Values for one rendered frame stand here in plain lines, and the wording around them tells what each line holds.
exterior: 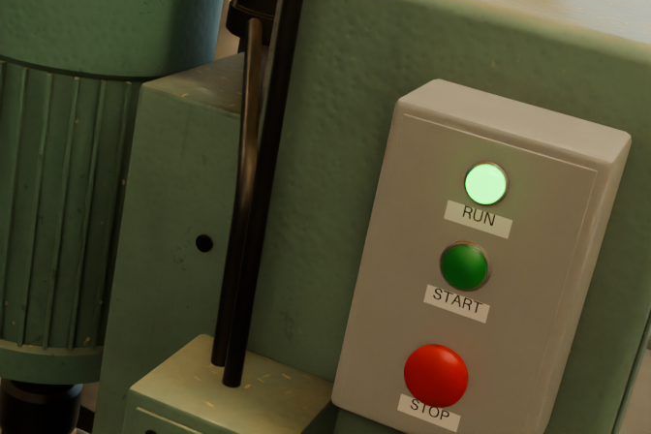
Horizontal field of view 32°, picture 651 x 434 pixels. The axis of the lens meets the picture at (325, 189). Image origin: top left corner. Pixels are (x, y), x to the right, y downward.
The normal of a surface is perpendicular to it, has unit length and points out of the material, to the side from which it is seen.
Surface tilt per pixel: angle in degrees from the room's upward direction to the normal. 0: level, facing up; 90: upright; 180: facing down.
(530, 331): 90
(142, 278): 90
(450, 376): 85
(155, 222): 90
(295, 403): 0
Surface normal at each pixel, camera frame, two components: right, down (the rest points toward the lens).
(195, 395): 0.18, -0.92
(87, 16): 0.18, 0.37
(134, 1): 0.43, 0.39
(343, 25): -0.38, 0.25
